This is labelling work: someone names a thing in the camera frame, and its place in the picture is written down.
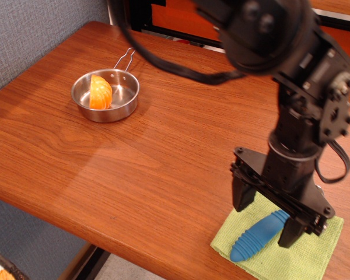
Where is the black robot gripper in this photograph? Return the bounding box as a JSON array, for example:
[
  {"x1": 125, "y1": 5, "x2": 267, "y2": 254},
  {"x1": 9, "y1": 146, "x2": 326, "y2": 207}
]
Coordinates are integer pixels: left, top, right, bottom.
[{"x1": 230, "y1": 143, "x2": 335, "y2": 249}]

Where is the blue handled metal spoon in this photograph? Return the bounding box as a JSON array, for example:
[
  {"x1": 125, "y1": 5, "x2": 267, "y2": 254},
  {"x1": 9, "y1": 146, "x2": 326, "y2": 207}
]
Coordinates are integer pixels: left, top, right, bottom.
[{"x1": 229, "y1": 210, "x2": 290, "y2": 263}]

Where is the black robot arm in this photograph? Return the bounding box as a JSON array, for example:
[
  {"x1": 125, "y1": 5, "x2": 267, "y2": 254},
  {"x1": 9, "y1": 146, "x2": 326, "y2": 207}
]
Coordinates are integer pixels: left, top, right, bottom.
[{"x1": 196, "y1": 1, "x2": 350, "y2": 248}]

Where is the small steel pot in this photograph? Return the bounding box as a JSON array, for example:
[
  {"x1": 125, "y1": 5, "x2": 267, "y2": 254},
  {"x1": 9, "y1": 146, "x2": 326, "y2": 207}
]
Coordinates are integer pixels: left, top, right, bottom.
[{"x1": 71, "y1": 47, "x2": 140, "y2": 123}]

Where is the orange toy fruit slice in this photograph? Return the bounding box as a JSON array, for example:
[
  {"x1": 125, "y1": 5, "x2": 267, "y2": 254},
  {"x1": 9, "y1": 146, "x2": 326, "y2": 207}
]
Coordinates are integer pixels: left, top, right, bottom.
[{"x1": 89, "y1": 75, "x2": 113, "y2": 110}]

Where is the orange object in basket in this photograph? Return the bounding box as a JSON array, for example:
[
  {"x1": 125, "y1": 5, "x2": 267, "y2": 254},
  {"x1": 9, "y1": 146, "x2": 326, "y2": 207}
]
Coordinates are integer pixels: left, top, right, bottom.
[{"x1": 0, "y1": 269, "x2": 15, "y2": 280}]

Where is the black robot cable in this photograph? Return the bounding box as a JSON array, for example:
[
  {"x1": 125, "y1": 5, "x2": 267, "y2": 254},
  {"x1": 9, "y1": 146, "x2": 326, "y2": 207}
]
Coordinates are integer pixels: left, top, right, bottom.
[{"x1": 110, "y1": 0, "x2": 350, "y2": 184}]

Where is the orange panel black frame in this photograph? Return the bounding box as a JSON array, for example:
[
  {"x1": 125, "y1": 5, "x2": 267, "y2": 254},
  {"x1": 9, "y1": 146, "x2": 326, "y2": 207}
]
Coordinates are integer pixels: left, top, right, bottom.
[{"x1": 115, "y1": 0, "x2": 350, "y2": 85}]

